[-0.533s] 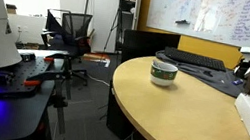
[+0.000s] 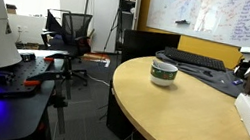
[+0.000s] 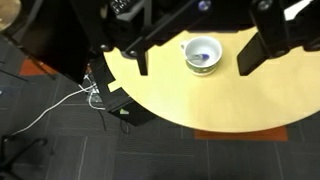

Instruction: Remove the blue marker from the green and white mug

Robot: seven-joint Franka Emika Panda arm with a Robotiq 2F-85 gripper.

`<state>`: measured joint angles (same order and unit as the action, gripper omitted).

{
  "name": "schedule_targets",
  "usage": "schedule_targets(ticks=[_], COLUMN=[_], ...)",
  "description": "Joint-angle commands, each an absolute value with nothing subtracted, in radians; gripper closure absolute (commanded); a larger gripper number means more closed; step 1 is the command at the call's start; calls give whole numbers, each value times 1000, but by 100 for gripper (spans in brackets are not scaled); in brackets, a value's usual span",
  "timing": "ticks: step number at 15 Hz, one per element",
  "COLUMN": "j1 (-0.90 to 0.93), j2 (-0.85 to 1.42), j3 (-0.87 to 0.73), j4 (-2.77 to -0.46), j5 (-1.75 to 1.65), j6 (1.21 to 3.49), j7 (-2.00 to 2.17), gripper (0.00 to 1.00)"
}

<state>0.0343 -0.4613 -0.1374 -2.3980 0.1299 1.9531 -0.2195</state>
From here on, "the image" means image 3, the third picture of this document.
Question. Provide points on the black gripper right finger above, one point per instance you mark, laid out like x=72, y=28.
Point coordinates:
x=256, y=50

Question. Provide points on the blue marker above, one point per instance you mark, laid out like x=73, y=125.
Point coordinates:
x=201, y=57

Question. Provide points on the green and white mug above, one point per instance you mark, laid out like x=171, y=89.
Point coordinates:
x=213, y=66

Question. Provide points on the black computer keyboard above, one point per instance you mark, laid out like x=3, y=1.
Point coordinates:
x=120, y=5

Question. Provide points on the grey power strip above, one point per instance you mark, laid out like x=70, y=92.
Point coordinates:
x=93, y=95

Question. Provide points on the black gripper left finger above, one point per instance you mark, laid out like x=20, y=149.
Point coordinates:
x=143, y=60

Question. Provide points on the black computer tower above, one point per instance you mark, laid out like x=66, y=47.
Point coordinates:
x=86, y=30

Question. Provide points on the black chair base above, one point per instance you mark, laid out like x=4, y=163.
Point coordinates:
x=20, y=150

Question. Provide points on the black table base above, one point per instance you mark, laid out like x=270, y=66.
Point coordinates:
x=133, y=115

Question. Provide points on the round tan tabletop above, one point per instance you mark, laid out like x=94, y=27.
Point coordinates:
x=7, y=13

